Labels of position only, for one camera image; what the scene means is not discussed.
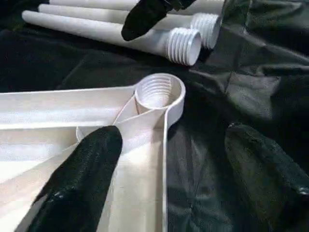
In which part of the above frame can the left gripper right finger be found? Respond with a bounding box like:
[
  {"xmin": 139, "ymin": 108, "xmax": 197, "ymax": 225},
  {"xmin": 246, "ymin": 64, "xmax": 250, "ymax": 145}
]
[{"xmin": 225, "ymin": 123, "xmax": 309, "ymax": 232}]

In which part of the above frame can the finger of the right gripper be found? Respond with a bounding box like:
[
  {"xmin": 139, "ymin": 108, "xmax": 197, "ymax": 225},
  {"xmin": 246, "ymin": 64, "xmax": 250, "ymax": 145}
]
[{"xmin": 121, "ymin": 0, "xmax": 196, "ymax": 42}]

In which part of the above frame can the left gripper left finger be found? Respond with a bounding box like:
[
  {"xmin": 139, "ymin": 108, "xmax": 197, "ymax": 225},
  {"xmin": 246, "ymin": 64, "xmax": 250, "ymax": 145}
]
[{"xmin": 27, "ymin": 126, "xmax": 124, "ymax": 232}]

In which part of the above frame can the white plastic table leg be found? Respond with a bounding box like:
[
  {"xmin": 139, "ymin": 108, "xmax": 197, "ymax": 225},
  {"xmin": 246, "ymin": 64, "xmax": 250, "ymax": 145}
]
[
  {"xmin": 38, "ymin": 4, "xmax": 223, "ymax": 50},
  {"xmin": 48, "ymin": 0, "xmax": 226, "ymax": 16},
  {"xmin": 21, "ymin": 10, "xmax": 202, "ymax": 67}
]

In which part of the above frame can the black mat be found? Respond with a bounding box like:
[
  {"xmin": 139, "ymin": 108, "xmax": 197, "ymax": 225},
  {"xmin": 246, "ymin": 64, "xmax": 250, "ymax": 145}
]
[{"xmin": 0, "ymin": 0, "xmax": 309, "ymax": 232}]

